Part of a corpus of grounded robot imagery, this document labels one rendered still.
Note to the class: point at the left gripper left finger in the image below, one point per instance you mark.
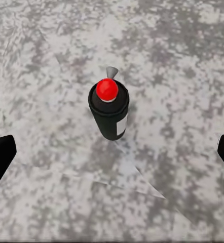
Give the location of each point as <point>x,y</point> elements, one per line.
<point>7,152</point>

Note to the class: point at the insectifuge atomizer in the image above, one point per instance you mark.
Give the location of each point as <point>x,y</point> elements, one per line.
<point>109,102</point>

